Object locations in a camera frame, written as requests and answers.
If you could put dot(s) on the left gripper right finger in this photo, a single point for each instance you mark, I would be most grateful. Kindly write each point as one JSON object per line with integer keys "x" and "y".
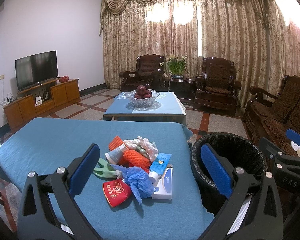
{"x": 252, "y": 209}

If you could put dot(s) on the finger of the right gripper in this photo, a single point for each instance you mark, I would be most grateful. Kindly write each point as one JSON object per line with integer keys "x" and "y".
{"x": 294, "y": 137}
{"x": 270, "y": 151}

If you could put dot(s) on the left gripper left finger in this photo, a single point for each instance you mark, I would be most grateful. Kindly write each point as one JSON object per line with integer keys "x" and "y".
{"x": 48, "y": 209}

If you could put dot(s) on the green rubber glove white cuff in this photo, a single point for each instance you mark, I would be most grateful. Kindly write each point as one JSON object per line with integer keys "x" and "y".
{"x": 104, "y": 170}

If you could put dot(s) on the red paper packet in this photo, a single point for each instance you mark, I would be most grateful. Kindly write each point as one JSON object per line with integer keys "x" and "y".
{"x": 116, "y": 192}

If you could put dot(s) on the white blue tissue box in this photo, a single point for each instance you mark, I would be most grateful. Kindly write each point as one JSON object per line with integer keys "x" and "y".
{"x": 164, "y": 186}

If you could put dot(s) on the blue plastic shoe cover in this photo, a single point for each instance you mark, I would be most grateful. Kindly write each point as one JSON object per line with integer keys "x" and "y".
{"x": 137, "y": 179}

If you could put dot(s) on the orange foam fruit net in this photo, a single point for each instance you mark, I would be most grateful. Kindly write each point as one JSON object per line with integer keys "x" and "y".
{"x": 134, "y": 158}

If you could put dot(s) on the blue white toothpaste tube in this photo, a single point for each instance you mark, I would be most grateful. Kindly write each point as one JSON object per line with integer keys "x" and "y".
{"x": 158, "y": 167}

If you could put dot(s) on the white tissue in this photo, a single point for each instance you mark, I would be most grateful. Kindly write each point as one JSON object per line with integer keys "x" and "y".
{"x": 150, "y": 147}

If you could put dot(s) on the blue white paper cup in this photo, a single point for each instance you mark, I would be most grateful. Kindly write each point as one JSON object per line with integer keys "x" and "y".
{"x": 115, "y": 155}

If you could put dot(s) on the black lined trash bin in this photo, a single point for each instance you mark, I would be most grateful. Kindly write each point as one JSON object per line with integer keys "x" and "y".
{"x": 239, "y": 151}

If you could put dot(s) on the dark wooden sofa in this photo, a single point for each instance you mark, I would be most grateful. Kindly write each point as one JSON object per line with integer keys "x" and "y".
{"x": 270, "y": 116}

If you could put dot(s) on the blue near tablecloth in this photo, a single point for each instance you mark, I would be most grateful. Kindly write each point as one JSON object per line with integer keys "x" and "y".
{"x": 45, "y": 144}

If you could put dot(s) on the blue tablecloth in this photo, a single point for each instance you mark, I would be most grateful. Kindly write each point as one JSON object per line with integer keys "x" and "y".
{"x": 45, "y": 144}
{"x": 166, "y": 108}

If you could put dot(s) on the dark wooden right armchair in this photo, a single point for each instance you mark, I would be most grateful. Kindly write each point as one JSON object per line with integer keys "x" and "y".
{"x": 216, "y": 85}

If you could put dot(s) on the dark wooden armchair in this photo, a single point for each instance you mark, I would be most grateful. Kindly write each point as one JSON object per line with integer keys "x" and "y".
{"x": 216, "y": 85}
{"x": 149, "y": 73}

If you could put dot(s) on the dark side table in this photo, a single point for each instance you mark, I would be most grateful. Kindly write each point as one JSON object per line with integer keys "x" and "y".
{"x": 185, "y": 90}

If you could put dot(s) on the blue far tablecloth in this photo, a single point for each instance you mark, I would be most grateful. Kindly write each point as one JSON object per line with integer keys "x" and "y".
{"x": 166, "y": 108}

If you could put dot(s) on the wooden tv cabinet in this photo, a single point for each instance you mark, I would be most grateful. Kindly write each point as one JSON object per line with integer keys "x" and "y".
{"x": 39, "y": 99}

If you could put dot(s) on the beige patterned curtains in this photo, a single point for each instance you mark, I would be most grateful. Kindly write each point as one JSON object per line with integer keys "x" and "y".
{"x": 261, "y": 37}

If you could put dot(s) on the green potted plant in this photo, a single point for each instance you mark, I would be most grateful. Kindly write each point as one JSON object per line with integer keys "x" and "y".
{"x": 176, "y": 65}

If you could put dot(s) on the glass fruit bowl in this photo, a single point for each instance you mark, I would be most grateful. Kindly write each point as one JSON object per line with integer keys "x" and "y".
{"x": 144, "y": 102}

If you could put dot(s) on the red bowl on cabinet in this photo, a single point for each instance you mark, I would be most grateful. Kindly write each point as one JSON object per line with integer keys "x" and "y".
{"x": 64, "y": 79}

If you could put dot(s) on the red apples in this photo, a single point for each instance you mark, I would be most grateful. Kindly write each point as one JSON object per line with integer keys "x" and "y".
{"x": 142, "y": 92}

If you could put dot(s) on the dark wooden left armchair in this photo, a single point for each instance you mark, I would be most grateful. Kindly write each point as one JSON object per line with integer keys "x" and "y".
{"x": 149, "y": 73}

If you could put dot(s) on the black flat television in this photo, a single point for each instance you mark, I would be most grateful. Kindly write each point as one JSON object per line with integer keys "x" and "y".
{"x": 36, "y": 68}

